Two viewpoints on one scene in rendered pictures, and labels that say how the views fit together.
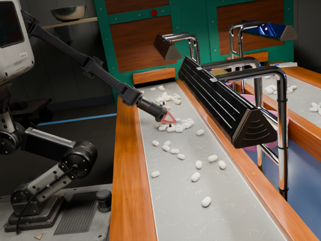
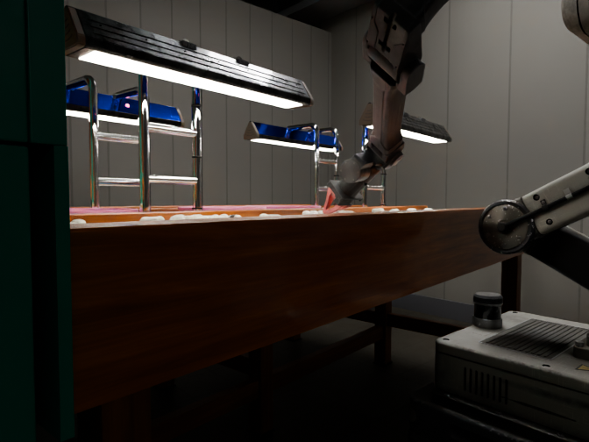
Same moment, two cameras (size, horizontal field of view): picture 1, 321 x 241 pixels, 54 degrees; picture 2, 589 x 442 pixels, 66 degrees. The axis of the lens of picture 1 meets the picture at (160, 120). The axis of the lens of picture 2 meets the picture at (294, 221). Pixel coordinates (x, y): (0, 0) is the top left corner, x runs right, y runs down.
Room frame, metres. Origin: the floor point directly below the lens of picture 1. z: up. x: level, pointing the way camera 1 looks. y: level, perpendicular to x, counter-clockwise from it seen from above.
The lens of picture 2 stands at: (2.38, 0.72, 0.79)
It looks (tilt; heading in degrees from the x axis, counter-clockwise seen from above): 3 degrees down; 223
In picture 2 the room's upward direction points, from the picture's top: straight up
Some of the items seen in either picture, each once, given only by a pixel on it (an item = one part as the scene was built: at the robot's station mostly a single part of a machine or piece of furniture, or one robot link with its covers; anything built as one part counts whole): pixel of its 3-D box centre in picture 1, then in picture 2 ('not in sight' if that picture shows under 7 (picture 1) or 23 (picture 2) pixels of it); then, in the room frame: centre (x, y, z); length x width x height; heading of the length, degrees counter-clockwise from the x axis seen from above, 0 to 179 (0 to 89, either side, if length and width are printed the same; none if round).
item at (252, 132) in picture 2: not in sight; (298, 138); (0.84, -0.70, 1.08); 0.62 x 0.08 x 0.07; 3
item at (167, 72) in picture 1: (154, 75); not in sight; (2.22, -0.01, 0.83); 0.30 x 0.06 x 0.07; 93
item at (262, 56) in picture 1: (246, 59); not in sight; (2.25, -0.68, 0.83); 0.30 x 0.06 x 0.07; 93
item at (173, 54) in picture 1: (164, 45); (212, 68); (1.78, -0.09, 1.08); 0.62 x 0.08 x 0.07; 3
